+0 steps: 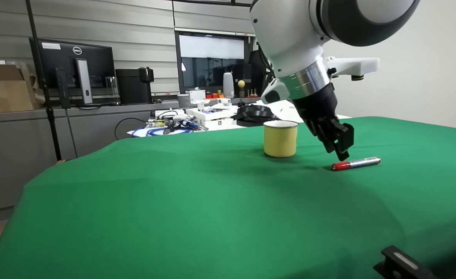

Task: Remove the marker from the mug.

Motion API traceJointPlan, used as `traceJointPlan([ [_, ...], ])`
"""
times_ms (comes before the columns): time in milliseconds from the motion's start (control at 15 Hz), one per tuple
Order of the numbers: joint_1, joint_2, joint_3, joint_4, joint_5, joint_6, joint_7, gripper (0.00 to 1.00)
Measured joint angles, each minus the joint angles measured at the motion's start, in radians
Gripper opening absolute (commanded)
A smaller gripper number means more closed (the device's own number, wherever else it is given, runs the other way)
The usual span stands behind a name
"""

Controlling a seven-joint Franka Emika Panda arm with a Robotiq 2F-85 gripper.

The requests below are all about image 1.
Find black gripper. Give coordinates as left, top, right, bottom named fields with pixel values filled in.
left=292, top=82, right=355, bottom=163

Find red marker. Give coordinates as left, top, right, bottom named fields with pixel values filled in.
left=330, top=155, right=383, bottom=172

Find yellow mug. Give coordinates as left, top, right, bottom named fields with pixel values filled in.
left=262, top=119, right=299, bottom=159

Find white cylinder speaker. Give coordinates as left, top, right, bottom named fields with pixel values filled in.
left=222, top=71, right=236, bottom=101

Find white electronics boards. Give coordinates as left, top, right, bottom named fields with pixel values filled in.
left=152, top=99, right=240, bottom=132

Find small white box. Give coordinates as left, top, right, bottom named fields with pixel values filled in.
left=188, top=85, right=208, bottom=105

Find large dark display screen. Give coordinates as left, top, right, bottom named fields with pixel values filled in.
left=174, top=29, right=271, bottom=99

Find green table cloth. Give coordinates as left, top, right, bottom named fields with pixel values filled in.
left=0, top=114, right=456, bottom=279

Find black computer box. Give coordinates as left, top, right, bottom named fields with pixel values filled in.
left=115, top=66, right=155, bottom=105

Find thin black stand pole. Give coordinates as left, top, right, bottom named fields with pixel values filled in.
left=23, top=0, right=65, bottom=163

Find black Dell monitor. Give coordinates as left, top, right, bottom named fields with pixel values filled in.
left=28, top=37, right=121, bottom=107

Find gray desk partition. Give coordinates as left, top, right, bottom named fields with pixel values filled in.
left=0, top=101, right=180, bottom=214

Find brown cardboard box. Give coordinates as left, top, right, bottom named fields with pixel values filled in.
left=0, top=60, right=40, bottom=114

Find black clamp bracket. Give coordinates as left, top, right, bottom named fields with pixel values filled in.
left=372, top=245, right=439, bottom=279

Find blue white cable bundle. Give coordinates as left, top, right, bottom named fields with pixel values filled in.
left=126, top=121, right=202, bottom=139

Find black cable loop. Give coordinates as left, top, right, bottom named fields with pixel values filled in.
left=113, top=116, right=147, bottom=141

